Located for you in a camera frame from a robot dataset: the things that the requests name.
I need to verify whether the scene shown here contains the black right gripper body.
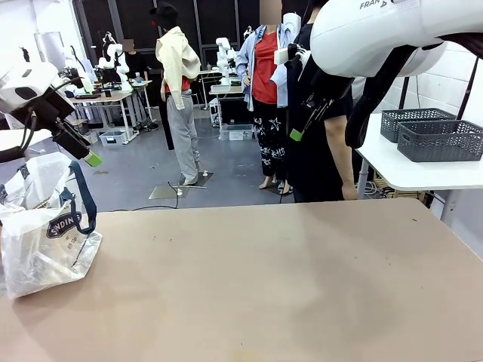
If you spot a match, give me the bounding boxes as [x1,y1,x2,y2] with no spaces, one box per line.
[300,62,355,112]

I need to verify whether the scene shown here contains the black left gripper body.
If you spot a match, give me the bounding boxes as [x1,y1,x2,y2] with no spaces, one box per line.
[51,120,92,160]

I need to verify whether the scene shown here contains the translucent white shopping bag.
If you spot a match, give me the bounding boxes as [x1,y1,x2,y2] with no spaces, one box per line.
[0,152,103,300]

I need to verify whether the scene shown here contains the grey plastic basket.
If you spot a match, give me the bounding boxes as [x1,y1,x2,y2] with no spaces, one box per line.
[380,108,458,144]
[396,120,483,164]

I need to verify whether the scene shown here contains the person's left forearm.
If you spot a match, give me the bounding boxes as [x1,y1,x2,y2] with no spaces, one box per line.
[324,115,358,188]

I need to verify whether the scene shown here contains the clear plastic storage bin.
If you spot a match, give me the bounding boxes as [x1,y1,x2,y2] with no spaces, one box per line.
[98,130,128,148]
[219,123,255,142]

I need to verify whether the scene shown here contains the person in black T-shirt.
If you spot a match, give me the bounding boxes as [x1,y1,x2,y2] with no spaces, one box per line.
[285,0,359,204]

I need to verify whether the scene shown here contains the mannequin red shirt star pants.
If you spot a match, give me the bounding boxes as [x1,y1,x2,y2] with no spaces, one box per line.
[235,0,299,195]

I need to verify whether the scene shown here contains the wooden background desk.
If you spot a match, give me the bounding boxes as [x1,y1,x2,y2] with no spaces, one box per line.
[70,80,154,146]

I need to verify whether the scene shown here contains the flat metal floor plate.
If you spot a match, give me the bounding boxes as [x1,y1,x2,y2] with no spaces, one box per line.
[148,184,190,201]

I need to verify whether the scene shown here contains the grey standing board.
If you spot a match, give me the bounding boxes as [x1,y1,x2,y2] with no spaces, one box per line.
[33,31,66,66]

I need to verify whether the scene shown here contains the background person in black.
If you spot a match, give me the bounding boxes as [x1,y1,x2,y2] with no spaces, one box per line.
[121,38,151,81]

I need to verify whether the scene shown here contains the mannequin cream jacket grey pants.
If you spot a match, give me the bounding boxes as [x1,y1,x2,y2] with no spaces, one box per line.
[149,2,203,186]

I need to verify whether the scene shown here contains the white side table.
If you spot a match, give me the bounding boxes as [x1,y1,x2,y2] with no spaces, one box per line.
[355,112,483,227]

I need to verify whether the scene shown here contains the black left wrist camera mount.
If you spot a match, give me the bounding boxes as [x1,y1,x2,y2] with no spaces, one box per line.
[35,89,77,122]

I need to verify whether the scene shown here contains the black right arm cable sleeve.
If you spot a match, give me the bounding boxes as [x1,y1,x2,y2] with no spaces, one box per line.
[345,32,483,149]

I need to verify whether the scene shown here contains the black arm cable sleeve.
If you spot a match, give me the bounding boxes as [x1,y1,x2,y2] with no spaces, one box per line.
[0,109,37,164]
[345,32,483,149]

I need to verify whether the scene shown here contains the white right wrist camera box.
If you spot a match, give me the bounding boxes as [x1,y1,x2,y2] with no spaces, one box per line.
[274,42,300,66]

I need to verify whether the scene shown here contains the black left arm cable sleeve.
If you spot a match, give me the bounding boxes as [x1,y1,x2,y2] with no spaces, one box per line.
[0,109,37,164]

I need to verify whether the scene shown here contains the black floor cable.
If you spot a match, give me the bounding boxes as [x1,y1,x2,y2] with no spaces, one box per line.
[112,180,181,213]

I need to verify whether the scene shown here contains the white cables under table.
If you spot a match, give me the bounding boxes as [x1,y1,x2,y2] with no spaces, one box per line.
[365,179,393,198]

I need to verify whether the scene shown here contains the metal mannequin base plate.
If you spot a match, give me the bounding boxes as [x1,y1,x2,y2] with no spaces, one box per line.
[179,171,214,189]

